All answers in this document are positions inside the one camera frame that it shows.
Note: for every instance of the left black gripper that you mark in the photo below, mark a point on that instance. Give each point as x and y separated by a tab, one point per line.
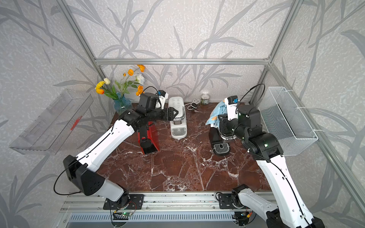
167	110

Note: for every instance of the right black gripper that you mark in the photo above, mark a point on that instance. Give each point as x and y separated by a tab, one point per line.
224	122

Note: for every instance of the white coffee machine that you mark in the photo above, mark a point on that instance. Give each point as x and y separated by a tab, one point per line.
178	125

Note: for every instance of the blue pink patterned cloth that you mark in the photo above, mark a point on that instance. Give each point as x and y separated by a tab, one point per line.
220	109

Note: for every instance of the black coffee machine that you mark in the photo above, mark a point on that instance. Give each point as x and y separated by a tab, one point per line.
220	143

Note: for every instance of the red coffee machine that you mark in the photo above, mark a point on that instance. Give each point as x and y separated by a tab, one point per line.
148	138

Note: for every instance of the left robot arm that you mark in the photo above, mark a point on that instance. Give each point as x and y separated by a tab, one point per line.
82	169

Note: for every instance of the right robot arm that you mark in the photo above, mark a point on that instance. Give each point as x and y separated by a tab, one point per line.
289	211

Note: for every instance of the tin can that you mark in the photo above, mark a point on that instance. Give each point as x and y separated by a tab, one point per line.
205	99

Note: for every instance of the blue glass vase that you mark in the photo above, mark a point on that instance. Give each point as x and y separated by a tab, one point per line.
122	104

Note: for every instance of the orange yellow artificial flowers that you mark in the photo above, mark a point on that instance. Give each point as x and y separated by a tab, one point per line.
131	79

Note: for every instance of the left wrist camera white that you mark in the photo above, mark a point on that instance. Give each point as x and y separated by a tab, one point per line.
153	101

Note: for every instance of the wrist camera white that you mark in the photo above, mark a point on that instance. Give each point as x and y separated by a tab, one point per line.
153	101
231	105

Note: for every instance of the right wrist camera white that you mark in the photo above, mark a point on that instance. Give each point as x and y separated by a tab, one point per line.
231	105

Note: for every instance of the white wire mesh basket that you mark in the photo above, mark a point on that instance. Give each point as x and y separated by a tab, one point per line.
285	120

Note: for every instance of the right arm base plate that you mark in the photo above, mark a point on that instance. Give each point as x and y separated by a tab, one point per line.
225	200

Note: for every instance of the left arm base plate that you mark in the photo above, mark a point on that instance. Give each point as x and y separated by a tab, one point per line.
129	202

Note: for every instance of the clear plastic wall shelf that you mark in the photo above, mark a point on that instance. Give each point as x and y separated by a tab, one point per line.
47	134

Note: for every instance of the aluminium front rail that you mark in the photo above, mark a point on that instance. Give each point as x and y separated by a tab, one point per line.
153	202

